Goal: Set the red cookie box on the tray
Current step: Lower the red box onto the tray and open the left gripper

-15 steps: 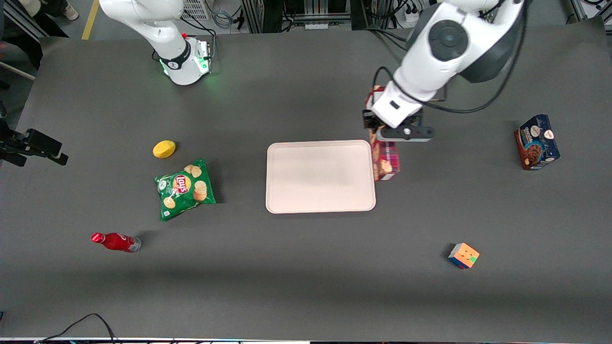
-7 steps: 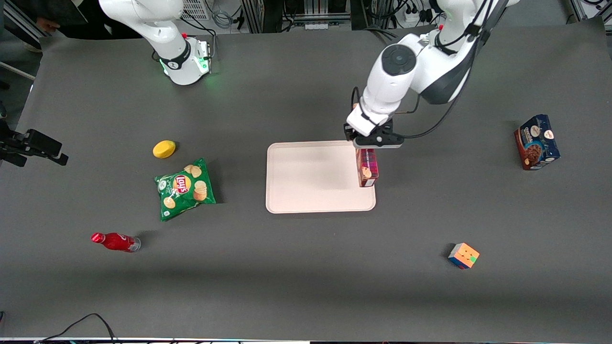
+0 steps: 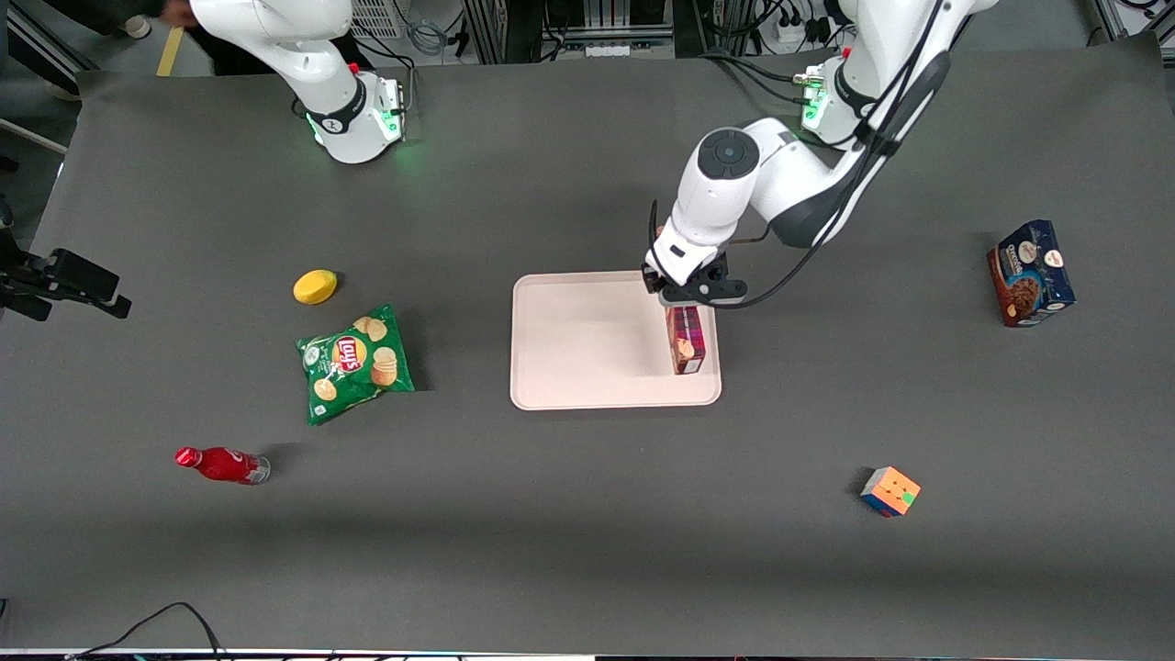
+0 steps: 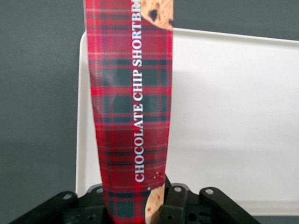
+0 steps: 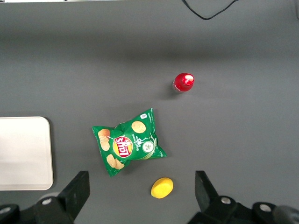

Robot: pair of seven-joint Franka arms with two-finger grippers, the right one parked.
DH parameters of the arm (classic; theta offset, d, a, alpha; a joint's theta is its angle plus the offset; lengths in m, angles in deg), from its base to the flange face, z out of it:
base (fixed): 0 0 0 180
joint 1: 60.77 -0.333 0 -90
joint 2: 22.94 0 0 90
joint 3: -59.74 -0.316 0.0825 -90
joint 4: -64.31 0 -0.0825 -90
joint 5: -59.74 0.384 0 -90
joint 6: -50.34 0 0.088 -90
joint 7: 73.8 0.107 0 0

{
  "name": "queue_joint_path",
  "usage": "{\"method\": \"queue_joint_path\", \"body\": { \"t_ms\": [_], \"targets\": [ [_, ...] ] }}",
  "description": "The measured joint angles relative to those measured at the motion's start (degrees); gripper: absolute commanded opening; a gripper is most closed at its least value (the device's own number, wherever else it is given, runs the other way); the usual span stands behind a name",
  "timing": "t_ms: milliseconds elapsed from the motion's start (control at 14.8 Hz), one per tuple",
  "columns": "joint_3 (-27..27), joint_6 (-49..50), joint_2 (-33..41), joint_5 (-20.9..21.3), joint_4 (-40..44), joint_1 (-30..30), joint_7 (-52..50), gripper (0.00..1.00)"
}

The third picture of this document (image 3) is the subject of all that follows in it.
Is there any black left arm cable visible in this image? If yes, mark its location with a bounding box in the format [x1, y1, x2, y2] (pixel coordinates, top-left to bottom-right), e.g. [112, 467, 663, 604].
[730, 0, 951, 309]

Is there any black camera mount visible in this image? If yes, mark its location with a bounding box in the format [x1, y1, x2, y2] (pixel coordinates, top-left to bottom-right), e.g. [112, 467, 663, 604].
[0, 241, 132, 321]

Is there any pale pink plastic tray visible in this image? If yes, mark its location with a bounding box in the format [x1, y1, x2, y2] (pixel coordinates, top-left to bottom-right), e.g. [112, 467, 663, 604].
[510, 269, 723, 411]

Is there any dark blue cookie box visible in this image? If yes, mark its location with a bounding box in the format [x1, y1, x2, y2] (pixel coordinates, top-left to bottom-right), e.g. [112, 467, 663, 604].
[987, 219, 1077, 329]

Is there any black base cable bundle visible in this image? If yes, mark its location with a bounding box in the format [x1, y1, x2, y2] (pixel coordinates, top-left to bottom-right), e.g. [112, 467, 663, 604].
[698, 50, 813, 106]

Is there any red plaid cookie box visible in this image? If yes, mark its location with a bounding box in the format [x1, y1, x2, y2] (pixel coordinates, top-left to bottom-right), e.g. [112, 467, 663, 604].
[666, 305, 707, 375]

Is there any white vented box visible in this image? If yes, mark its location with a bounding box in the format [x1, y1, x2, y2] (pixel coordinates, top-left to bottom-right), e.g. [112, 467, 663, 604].
[347, 0, 407, 39]

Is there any grey coiled cable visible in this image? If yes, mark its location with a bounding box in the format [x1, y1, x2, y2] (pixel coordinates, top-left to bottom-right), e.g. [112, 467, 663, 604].
[407, 17, 448, 56]

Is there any red soda bottle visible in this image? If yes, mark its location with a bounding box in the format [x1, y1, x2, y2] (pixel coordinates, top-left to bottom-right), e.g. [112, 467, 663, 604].
[174, 446, 272, 486]

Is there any metal equipment rack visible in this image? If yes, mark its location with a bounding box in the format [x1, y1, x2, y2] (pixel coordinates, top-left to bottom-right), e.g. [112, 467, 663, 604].
[462, 0, 680, 63]

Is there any black cable on table edge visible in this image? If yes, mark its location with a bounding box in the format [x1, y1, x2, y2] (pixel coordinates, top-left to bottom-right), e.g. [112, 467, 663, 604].
[69, 601, 230, 661]

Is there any multicoloured puzzle cube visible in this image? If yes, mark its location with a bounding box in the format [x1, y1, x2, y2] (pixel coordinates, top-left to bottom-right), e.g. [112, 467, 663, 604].
[860, 465, 922, 518]

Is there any dark grey table cover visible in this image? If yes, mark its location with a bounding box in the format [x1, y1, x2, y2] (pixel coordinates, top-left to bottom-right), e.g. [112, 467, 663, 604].
[0, 32, 1175, 657]

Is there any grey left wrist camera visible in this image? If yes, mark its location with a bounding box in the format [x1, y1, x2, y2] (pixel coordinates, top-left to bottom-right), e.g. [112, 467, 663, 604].
[659, 275, 747, 308]

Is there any yellow lemon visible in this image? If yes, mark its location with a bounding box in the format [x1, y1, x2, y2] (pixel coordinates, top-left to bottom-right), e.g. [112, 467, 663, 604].
[293, 269, 339, 306]

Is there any green chips bag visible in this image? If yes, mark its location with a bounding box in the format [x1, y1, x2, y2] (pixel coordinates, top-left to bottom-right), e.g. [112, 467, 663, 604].
[296, 304, 416, 426]

